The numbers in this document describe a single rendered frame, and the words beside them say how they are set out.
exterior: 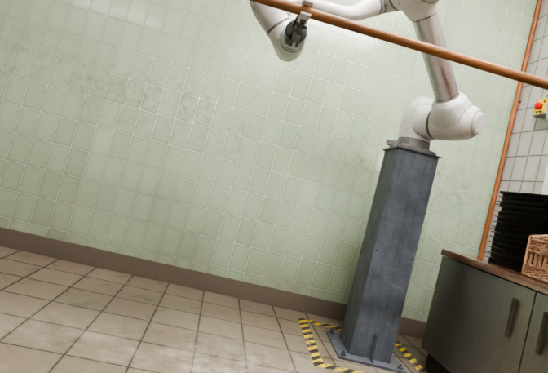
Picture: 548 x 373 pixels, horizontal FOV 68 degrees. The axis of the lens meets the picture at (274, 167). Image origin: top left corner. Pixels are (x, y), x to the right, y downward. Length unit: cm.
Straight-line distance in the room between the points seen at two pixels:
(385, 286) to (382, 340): 25
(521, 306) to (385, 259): 59
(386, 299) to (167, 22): 187
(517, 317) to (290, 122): 145
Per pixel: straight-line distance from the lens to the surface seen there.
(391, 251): 202
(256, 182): 237
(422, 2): 180
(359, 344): 209
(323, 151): 243
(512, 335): 177
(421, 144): 208
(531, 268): 181
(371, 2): 185
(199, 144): 237
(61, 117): 253
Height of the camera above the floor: 68
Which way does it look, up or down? 2 degrees up
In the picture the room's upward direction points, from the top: 14 degrees clockwise
